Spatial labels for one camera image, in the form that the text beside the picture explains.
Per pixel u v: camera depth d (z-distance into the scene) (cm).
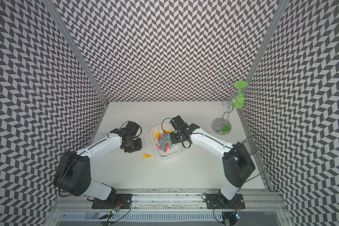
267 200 76
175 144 75
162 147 91
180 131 75
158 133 99
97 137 96
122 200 72
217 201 69
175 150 90
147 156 89
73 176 43
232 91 81
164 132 100
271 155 84
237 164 45
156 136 98
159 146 94
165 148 92
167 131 101
